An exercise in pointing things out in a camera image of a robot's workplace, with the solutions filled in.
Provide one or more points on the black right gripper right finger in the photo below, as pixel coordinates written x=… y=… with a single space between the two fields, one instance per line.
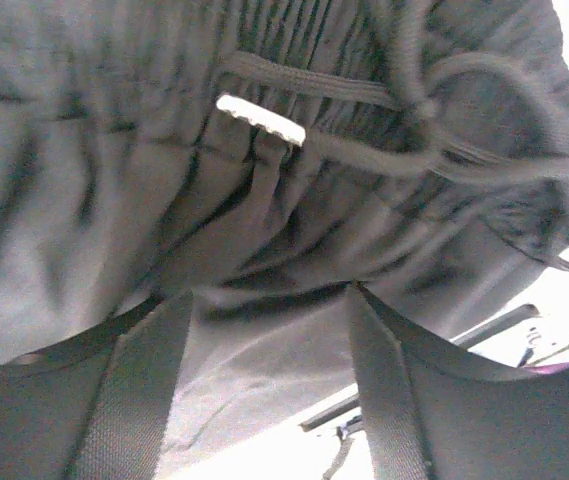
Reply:
x=432 y=410

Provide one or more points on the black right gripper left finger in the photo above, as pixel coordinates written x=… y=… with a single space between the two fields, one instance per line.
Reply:
x=95 y=406

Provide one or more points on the black trousers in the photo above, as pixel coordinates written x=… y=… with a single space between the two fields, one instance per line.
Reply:
x=265 y=156

